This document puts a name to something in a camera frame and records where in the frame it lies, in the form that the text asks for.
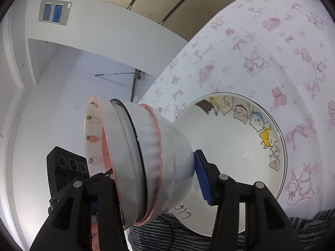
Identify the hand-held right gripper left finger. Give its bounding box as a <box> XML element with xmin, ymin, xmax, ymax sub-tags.
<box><xmin>30</xmin><ymin>172</ymin><xmax>129</xmax><ymax>251</ymax></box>

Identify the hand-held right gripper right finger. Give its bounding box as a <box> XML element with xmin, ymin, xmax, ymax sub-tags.
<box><xmin>193</xmin><ymin>150</ymin><xmax>306</xmax><ymax>251</ymax></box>

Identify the strawberry print bowl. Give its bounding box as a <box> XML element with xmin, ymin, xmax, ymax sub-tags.
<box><xmin>132</xmin><ymin>104</ymin><xmax>199</xmax><ymax>228</ymax></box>
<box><xmin>84</xmin><ymin>94</ymin><xmax>139</xmax><ymax>227</ymax></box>

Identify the white cartoon print plate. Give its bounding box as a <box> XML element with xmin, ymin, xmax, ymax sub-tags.
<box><xmin>167</xmin><ymin>92</ymin><xmax>288</xmax><ymax>237</ymax></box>

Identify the white ribbed bowl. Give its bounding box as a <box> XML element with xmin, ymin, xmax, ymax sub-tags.
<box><xmin>110</xmin><ymin>99</ymin><xmax>161</xmax><ymax>221</ymax></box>

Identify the grey striped clothing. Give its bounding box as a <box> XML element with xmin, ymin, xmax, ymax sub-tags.
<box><xmin>128</xmin><ymin>209</ymin><xmax>335</xmax><ymax>251</ymax></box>

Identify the grey electrical panel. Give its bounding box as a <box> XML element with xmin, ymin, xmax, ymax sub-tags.
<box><xmin>38</xmin><ymin>0</ymin><xmax>73</xmax><ymax>26</ymax></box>

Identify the pink printed tablecloth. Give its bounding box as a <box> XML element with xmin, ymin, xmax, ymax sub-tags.
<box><xmin>139</xmin><ymin>0</ymin><xmax>335</xmax><ymax>215</ymax></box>

